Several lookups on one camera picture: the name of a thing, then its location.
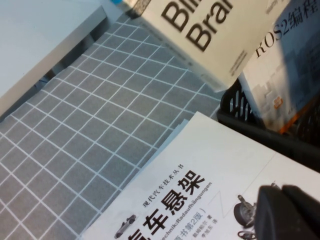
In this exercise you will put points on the black plastic book stand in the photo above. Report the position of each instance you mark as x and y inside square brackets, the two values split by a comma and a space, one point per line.
[275, 140]

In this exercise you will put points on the white book large black print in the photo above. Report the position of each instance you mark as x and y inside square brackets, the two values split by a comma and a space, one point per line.
[175, 135]

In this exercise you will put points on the white and orange paperback book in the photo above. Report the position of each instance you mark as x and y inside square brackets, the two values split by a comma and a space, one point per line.
[282, 75]

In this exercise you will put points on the white car suspension book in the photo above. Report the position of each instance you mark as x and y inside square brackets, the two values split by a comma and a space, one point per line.
[212, 162]

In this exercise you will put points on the blue and grey paperback book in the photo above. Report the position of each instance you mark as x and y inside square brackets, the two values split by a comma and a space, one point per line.
[200, 30]

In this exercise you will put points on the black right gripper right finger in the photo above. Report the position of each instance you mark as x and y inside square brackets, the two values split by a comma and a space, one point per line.
[310, 212]

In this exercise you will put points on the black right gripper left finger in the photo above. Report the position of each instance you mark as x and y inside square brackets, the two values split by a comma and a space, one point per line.
[275, 217]

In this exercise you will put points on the grey checked tablecloth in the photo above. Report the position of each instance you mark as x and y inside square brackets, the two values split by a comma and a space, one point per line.
[87, 125]

